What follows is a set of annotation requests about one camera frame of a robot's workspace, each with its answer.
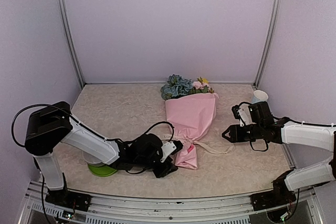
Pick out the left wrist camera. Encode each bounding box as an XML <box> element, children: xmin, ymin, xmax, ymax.
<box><xmin>160</xmin><ymin>140</ymin><xmax>183</xmax><ymax>163</ymax></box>

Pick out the pink wrapping paper sheet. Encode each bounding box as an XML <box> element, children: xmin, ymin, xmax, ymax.
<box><xmin>165</xmin><ymin>93</ymin><xmax>219</xmax><ymax>170</ymax></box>

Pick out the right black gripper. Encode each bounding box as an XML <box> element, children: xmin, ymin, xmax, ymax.
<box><xmin>222</xmin><ymin>122</ymin><xmax>264</xmax><ymax>143</ymax></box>

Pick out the right aluminium frame post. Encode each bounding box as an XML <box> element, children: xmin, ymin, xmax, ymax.
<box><xmin>253</xmin><ymin>0</ymin><xmax>281</xmax><ymax>89</ymax></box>

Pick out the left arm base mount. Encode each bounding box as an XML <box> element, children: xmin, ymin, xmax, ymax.
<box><xmin>45</xmin><ymin>190</ymin><xmax>91</xmax><ymax>212</ymax></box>

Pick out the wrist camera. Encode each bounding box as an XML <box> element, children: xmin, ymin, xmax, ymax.
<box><xmin>232</xmin><ymin>105</ymin><xmax>250</xmax><ymax>126</ymax></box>
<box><xmin>160</xmin><ymin>140</ymin><xmax>183</xmax><ymax>163</ymax></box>

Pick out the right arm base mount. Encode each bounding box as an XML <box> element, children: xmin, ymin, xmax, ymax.
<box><xmin>250</xmin><ymin>190</ymin><xmax>296</xmax><ymax>211</ymax></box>

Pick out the white ceramic bowl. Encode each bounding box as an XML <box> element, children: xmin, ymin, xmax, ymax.
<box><xmin>82</xmin><ymin>152</ymin><xmax>103</xmax><ymax>167</ymax></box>

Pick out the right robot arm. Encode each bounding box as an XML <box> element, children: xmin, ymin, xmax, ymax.
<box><xmin>222</xmin><ymin>101</ymin><xmax>335</xmax><ymax>205</ymax></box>

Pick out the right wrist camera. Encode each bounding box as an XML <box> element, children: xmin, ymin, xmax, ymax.
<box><xmin>232</xmin><ymin>105</ymin><xmax>250</xmax><ymax>126</ymax></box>

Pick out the yellow fake flower stem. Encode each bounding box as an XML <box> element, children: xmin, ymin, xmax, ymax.
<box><xmin>198</xmin><ymin>77</ymin><xmax>209</xmax><ymax>84</ymax></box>

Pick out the left aluminium frame post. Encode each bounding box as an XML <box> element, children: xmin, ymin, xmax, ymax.
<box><xmin>57</xmin><ymin>0</ymin><xmax>86</xmax><ymax>90</ymax></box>

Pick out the aluminium frame post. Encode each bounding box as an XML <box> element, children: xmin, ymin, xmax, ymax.
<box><xmin>253</xmin><ymin>0</ymin><xmax>281</xmax><ymax>89</ymax></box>
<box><xmin>57</xmin><ymin>0</ymin><xmax>86</xmax><ymax>90</ymax></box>

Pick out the light blue mug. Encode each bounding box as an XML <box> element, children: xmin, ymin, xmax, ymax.
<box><xmin>251</xmin><ymin>90</ymin><xmax>269</xmax><ymax>104</ymax></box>

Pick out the front aluminium rail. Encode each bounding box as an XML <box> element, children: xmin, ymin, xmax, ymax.
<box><xmin>15</xmin><ymin>182</ymin><xmax>325</xmax><ymax>223</ymax></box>

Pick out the blue fake flower bunch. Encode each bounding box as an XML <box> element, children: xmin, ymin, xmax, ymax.
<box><xmin>160</xmin><ymin>74</ymin><xmax>193</xmax><ymax>101</ymax></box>

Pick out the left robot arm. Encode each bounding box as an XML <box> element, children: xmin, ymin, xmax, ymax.
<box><xmin>24</xmin><ymin>101</ymin><xmax>183</xmax><ymax>206</ymax></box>

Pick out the pale pink fake flower stem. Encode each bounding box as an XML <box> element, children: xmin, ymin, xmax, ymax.
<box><xmin>192</xmin><ymin>79</ymin><xmax>215</xmax><ymax>94</ymax></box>

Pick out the beige printed ribbon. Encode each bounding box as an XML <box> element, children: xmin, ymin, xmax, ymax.
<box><xmin>162</xmin><ymin>134</ymin><xmax>235</xmax><ymax>155</ymax></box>

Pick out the green plastic plate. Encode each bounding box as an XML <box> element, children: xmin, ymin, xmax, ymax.
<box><xmin>87</xmin><ymin>164</ymin><xmax>118</xmax><ymax>177</ymax></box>

